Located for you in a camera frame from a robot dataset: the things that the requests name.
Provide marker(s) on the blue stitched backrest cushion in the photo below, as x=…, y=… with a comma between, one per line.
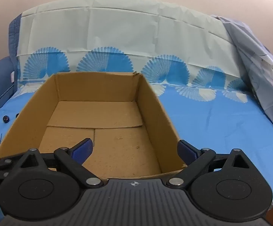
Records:
x=13, y=40

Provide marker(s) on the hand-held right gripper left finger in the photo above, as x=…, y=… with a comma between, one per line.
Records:
x=83, y=149

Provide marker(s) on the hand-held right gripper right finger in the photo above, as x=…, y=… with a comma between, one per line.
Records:
x=185, y=150

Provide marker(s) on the blue fan-print sheet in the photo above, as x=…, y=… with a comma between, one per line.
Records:
x=209, y=122

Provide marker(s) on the pale blue printed blanket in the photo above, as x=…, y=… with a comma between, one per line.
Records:
x=263, y=75

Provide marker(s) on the cardboard box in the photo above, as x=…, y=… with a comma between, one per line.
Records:
x=117, y=150

